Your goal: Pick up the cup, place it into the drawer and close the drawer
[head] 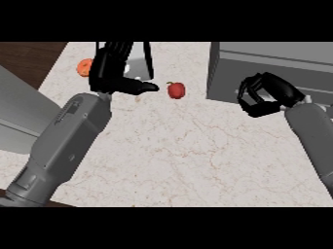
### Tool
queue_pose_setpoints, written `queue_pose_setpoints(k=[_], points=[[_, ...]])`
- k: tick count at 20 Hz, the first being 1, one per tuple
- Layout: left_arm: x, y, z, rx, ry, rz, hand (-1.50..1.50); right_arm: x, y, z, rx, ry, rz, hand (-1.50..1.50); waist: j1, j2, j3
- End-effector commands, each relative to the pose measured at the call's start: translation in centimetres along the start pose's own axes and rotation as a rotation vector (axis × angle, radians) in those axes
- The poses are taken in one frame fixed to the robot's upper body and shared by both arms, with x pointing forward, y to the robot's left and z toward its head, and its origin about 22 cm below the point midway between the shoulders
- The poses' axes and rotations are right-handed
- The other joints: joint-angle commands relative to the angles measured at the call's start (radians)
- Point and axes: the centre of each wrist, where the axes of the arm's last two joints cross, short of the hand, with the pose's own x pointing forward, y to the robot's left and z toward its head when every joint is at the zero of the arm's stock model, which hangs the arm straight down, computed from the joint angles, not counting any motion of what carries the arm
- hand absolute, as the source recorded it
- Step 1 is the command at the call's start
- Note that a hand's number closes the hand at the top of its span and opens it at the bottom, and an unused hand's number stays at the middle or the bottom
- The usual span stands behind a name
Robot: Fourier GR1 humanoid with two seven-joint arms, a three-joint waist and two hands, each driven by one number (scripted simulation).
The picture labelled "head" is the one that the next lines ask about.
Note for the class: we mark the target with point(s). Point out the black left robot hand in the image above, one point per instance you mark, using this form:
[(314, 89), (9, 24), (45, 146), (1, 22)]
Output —
[(107, 76)]

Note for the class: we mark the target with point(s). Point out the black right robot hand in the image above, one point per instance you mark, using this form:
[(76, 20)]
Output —
[(279, 89)]

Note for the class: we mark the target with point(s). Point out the red bell pepper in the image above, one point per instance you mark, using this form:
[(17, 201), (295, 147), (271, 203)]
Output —
[(177, 90)]

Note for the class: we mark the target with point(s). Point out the orange round fruit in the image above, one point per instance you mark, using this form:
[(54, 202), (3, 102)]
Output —
[(82, 67)]

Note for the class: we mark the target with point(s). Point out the grey drawer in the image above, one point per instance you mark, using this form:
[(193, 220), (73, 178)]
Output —
[(10, 110)]

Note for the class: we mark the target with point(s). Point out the grey cup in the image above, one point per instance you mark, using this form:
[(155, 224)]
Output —
[(138, 63)]

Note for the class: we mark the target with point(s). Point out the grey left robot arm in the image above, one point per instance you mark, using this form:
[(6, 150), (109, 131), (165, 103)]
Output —
[(63, 139)]

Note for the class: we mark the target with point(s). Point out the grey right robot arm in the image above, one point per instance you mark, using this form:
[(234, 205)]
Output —
[(317, 142)]

